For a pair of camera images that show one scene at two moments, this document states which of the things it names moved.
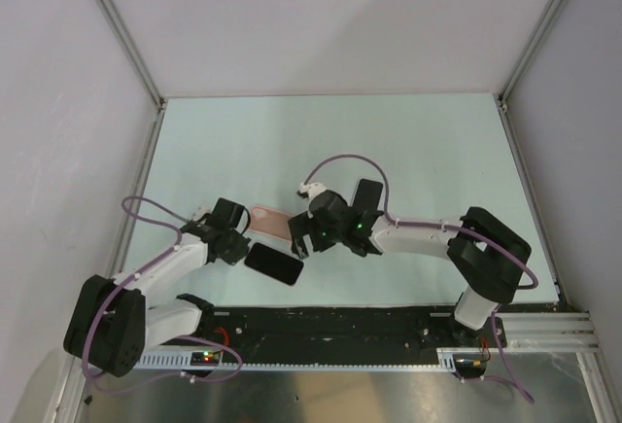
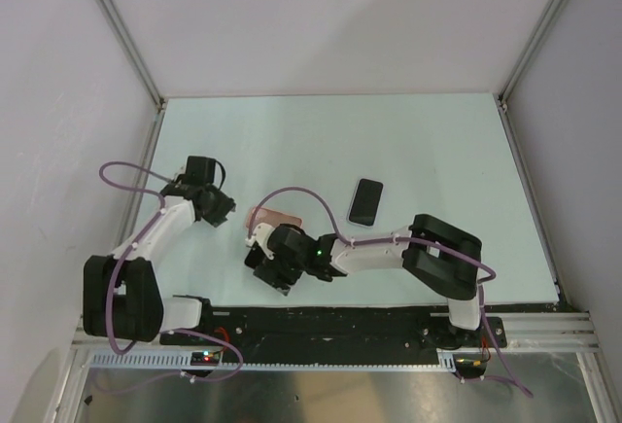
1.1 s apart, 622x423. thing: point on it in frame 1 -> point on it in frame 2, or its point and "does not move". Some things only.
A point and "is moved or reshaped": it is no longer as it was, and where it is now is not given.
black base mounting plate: (339, 334) does not move
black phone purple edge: (274, 263) is moved or reshaped
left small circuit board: (205, 358) does not move
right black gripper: (304, 225) -> (269, 269)
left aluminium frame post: (120, 28) does not move
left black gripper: (240, 250) -> (225, 205)
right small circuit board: (470, 366) does not move
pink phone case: (270, 223) does not move
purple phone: (367, 194) does not move
